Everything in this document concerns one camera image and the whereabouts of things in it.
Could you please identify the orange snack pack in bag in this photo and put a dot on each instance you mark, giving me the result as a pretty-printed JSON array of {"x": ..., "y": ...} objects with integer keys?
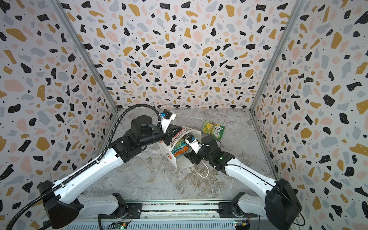
[{"x": 179, "y": 148}]

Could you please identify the corner aluminium post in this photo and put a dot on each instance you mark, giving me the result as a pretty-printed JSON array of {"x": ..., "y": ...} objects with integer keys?
[
  {"x": 57, "y": 7},
  {"x": 279, "y": 49}
]

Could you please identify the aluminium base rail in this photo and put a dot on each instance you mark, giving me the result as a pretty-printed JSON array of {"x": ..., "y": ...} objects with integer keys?
[{"x": 175, "y": 215}]

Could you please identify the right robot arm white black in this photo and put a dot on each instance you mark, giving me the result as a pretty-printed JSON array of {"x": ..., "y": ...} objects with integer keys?
[{"x": 275, "y": 199}]

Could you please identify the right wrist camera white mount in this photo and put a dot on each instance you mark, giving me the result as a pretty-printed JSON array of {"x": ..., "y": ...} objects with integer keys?
[{"x": 193, "y": 143}]

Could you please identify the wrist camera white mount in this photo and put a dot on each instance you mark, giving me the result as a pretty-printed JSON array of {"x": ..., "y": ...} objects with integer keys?
[
  {"x": 193, "y": 143},
  {"x": 166, "y": 117}
]

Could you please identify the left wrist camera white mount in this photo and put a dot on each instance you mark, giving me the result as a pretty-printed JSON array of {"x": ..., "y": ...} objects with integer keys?
[{"x": 166, "y": 117}]

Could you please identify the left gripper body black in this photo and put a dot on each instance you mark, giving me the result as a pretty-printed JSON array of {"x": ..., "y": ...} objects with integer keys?
[{"x": 155, "y": 138}]

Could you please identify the right corner aluminium post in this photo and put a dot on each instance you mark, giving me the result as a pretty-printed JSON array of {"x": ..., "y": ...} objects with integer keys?
[{"x": 279, "y": 49}]

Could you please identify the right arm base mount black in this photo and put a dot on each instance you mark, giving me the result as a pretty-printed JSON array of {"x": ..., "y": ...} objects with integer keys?
[{"x": 230, "y": 210}]

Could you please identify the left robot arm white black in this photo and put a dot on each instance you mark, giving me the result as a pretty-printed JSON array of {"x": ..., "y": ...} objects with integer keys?
[{"x": 63, "y": 199}]

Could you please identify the left corner aluminium post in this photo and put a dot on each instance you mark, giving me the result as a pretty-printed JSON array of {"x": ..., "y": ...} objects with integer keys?
[{"x": 57, "y": 7}]

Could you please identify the white paper bag red flower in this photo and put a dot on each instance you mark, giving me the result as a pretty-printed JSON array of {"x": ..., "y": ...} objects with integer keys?
[{"x": 181, "y": 162}]

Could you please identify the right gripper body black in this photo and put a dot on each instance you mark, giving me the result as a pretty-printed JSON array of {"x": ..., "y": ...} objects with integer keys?
[{"x": 192, "y": 155}]

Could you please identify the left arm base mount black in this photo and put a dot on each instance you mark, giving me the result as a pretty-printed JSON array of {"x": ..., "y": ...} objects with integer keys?
[{"x": 125, "y": 212}]

